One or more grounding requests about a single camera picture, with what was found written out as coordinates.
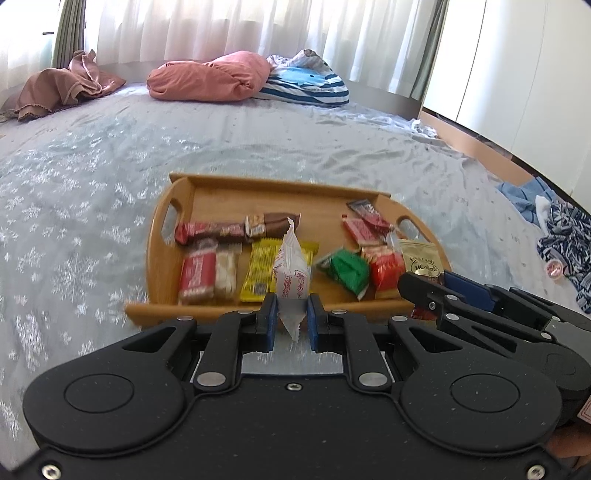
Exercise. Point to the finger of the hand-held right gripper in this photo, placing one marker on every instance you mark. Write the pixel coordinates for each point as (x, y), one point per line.
(468, 288)
(418, 288)

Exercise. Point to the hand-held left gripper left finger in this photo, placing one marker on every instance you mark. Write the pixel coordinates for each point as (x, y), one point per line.
(270, 323)

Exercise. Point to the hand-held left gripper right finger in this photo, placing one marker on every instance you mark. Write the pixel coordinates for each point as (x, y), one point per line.
(315, 323)

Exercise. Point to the small red packet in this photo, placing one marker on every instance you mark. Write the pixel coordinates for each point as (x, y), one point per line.
(422, 314)

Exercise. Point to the gold candy pouch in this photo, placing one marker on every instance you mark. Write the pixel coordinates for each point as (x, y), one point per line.
(422, 261)

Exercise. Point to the red wedge packet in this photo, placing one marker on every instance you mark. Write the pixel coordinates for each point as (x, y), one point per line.
(385, 272)

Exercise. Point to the white snack packet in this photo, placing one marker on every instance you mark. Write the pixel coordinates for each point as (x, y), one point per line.
(291, 277)

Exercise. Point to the yellow snack packet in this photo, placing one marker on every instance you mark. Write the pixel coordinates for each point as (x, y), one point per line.
(258, 267)

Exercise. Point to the green packet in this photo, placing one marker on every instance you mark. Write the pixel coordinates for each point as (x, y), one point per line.
(348, 270)

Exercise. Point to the beige wafer packet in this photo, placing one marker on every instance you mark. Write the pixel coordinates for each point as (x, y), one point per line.
(226, 272)

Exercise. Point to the pink red snack packet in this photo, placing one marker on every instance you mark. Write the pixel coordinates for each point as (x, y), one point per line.
(362, 230)

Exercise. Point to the red biscuit packet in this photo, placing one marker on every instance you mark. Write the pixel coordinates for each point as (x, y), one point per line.
(198, 277)

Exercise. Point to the dark red striped packet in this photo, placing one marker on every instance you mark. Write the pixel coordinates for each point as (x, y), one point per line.
(367, 208)

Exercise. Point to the long brown chocolate bar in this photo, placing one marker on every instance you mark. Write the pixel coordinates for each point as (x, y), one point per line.
(272, 224)

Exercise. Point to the wooden tray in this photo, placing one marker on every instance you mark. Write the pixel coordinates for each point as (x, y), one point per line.
(277, 198)

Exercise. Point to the small pink round packet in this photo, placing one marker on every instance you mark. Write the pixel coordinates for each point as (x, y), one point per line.
(555, 268)

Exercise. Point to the navy white patterned cloth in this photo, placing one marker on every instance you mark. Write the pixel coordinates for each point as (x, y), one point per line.
(568, 235)

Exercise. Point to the crumpled clear plastic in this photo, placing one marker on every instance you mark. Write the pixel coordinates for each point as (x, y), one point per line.
(422, 128)

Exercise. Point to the white wardrobe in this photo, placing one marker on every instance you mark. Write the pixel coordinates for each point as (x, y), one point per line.
(517, 69)

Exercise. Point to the green curtain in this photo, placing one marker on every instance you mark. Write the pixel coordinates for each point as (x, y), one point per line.
(431, 55)
(69, 32)

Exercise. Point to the blue striped cushion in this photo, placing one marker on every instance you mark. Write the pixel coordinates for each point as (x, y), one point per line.
(304, 83)

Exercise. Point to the pink pillow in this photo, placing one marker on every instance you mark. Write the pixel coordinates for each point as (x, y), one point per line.
(207, 78)

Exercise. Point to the white sheer curtain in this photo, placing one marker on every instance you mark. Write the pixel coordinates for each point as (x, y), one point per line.
(231, 27)

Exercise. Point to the brownish pink cloth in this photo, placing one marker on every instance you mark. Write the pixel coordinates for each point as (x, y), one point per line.
(51, 87)

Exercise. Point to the wooden bed frame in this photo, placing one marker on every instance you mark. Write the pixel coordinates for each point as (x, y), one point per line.
(475, 143)

